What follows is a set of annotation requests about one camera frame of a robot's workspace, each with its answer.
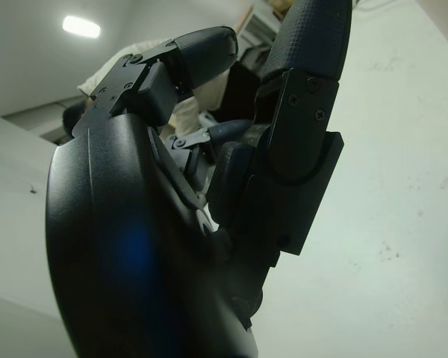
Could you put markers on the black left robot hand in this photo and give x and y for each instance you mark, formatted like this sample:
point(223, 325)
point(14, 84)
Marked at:
point(134, 242)

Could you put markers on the person in black trousers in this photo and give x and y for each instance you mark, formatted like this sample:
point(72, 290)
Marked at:
point(209, 93)

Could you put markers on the rectangular ceiling light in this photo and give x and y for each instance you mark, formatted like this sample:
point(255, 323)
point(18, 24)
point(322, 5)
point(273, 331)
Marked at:
point(81, 25)

